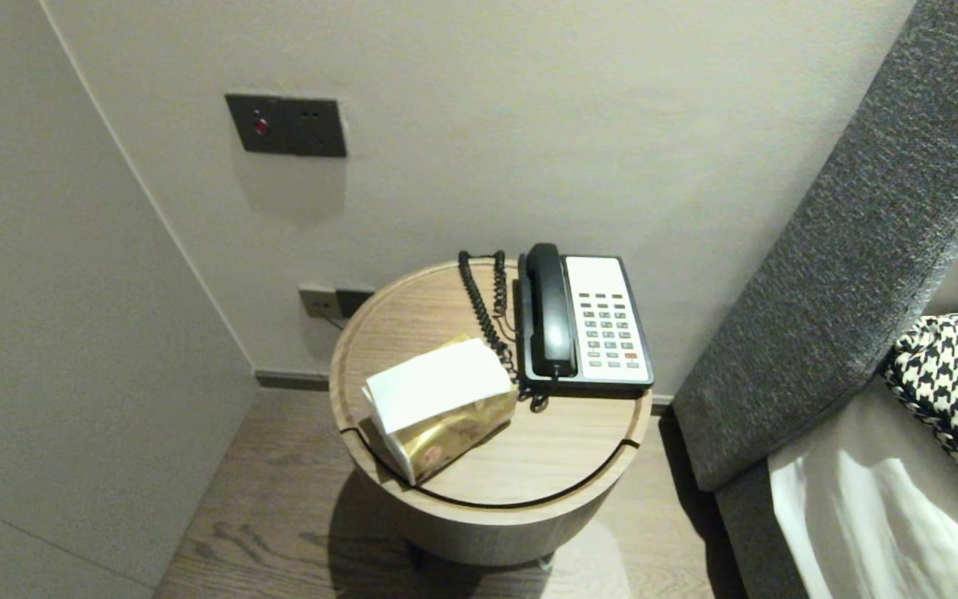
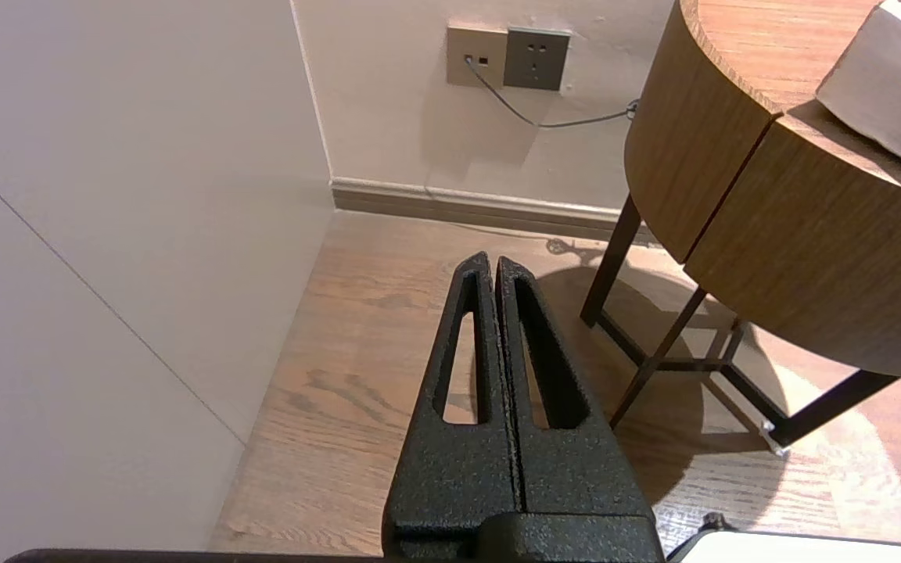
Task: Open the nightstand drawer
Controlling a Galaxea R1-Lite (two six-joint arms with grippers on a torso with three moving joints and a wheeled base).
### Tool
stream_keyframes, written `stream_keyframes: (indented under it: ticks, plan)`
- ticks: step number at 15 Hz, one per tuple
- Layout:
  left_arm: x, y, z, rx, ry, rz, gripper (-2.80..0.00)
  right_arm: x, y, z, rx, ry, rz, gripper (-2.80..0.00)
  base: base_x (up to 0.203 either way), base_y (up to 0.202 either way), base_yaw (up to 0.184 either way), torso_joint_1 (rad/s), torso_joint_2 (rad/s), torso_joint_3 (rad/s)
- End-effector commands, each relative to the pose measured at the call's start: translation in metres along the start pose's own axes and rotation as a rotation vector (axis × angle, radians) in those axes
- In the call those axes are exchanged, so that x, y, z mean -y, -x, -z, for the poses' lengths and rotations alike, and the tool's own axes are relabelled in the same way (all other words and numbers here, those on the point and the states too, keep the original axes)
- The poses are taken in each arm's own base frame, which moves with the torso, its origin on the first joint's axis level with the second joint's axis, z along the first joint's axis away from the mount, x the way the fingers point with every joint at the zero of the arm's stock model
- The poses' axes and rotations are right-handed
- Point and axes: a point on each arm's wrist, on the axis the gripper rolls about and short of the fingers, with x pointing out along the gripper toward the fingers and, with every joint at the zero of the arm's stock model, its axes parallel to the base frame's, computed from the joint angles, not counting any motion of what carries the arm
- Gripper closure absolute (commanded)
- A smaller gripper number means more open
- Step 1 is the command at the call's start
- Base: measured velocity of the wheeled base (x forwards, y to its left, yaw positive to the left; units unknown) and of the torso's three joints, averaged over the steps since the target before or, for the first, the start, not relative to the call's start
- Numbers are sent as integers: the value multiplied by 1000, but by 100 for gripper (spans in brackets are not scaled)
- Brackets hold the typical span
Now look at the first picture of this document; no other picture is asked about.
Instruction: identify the gold tissue box white tissue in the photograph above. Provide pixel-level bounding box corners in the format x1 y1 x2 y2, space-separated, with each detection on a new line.
362 334 520 487

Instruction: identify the round wooden side table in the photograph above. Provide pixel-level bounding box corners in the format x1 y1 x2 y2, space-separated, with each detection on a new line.
328 260 654 575

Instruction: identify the black telephone handset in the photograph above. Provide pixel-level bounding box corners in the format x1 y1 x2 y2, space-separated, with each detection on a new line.
525 242 578 379

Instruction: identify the white and black telephone base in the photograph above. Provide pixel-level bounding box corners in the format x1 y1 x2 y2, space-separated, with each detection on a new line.
516 254 655 390

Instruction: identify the grey fabric bed base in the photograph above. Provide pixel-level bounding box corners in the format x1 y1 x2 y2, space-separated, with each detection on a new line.
714 462 808 599

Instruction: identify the grey fabric headboard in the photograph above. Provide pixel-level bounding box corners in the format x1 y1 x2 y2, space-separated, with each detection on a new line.
672 0 958 492

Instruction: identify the black coiled telephone cord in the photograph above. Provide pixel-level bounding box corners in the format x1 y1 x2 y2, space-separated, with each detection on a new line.
457 250 550 413

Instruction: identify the black wall socket plate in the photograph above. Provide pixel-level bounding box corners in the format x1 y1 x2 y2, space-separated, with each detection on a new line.
336 288 376 319

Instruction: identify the grey wall socket plate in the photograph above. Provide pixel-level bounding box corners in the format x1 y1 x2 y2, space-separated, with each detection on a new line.
299 285 338 319

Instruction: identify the dark wall switch panel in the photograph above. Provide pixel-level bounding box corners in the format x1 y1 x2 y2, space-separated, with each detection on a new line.
225 93 348 159

